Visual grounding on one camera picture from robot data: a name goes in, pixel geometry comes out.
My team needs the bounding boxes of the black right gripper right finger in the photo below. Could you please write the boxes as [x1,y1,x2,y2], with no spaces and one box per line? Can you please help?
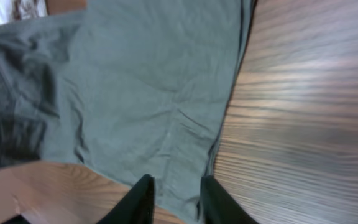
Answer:
[200,175,258,224]

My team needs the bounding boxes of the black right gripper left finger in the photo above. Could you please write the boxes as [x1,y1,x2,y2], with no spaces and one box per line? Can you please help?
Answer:
[97,174,155,224]

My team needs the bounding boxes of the grey shorts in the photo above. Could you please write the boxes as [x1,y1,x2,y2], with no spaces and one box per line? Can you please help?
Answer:
[0,0,254,223]

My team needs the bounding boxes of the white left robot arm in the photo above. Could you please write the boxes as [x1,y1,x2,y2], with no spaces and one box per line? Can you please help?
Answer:
[0,0,48,25]

